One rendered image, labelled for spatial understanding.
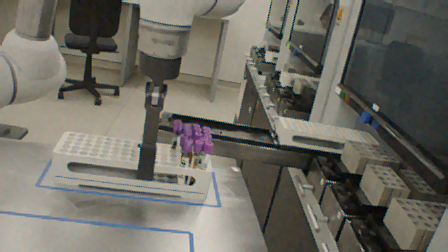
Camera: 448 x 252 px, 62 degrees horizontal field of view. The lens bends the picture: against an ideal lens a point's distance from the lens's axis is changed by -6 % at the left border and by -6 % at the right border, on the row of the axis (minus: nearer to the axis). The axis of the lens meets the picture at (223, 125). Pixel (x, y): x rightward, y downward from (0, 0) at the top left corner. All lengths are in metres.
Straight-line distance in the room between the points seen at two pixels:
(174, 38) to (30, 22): 0.61
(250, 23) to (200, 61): 0.73
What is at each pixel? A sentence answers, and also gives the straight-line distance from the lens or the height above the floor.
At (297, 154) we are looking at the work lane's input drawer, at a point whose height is 0.80.
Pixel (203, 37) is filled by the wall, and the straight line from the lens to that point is 4.61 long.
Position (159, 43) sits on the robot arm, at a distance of 0.66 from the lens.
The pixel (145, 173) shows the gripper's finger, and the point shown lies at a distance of 0.73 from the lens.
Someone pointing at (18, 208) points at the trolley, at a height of 0.82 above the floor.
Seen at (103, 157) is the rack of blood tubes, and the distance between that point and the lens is 0.75.
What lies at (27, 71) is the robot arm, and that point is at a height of 0.89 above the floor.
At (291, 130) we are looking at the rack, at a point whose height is 0.86.
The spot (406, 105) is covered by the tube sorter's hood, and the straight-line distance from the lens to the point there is 0.87.
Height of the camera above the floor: 1.22
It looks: 20 degrees down
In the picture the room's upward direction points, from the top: 11 degrees clockwise
